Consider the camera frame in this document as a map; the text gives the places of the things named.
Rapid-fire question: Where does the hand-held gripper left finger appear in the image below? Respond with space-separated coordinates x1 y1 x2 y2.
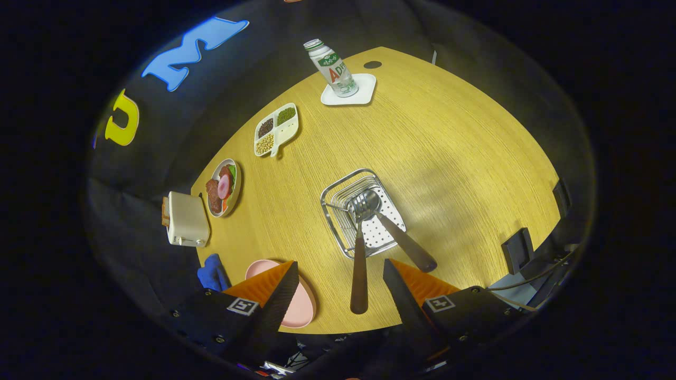
166 260 300 365

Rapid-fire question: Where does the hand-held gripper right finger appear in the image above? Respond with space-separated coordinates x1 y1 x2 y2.
382 258 531 365

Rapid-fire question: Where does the wooden-handled metal fork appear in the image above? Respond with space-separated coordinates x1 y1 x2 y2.
346 196 369 315

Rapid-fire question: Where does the wooden-handled metal spoon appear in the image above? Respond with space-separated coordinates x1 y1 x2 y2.
353 189 438 273

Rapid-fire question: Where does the pink plate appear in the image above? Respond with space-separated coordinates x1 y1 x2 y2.
245 259 317 329

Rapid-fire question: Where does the blue towel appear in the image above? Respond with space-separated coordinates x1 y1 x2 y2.
198 254 231 292

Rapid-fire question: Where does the white oval food plate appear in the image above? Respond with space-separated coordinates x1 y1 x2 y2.
205 158 242 218

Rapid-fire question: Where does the black clamp block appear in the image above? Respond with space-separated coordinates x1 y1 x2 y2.
501 228 535 275
552 178 572 218

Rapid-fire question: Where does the white toaster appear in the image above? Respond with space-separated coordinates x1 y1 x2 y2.
167 191 210 248

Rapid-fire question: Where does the brown meat piece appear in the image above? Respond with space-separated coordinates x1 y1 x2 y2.
206 178 223 214

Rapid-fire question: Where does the white divided dish with beans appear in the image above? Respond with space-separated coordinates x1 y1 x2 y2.
254 103 299 158

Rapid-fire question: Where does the black backdrop cloth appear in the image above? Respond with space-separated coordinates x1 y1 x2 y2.
84 0 592 296

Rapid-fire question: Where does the white coaster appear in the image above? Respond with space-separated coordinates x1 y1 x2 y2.
321 73 377 106

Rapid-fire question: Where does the white bottle with green label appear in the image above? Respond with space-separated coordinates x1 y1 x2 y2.
303 39 359 98

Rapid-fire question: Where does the metal wire basket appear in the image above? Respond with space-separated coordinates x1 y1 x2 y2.
320 168 407 260

